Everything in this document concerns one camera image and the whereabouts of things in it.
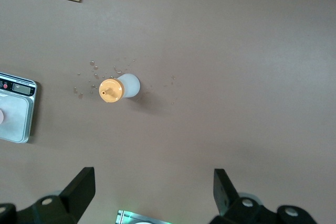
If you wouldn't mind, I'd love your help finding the silver digital kitchen scale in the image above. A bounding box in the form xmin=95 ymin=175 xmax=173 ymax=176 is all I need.
xmin=0 ymin=72 xmax=38 ymax=144

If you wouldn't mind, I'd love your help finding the translucent sauce bottle orange cap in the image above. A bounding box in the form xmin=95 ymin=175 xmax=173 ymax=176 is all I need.
xmin=98 ymin=73 xmax=141 ymax=104

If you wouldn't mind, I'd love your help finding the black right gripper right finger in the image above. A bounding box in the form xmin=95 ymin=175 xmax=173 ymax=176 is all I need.
xmin=211 ymin=168 xmax=317 ymax=224

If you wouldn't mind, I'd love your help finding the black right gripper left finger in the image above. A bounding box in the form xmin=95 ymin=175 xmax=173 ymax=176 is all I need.
xmin=0 ymin=166 xmax=96 ymax=224

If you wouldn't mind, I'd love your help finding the brown table cover sheet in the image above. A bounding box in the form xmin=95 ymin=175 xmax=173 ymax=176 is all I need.
xmin=0 ymin=0 xmax=336 ymax=224

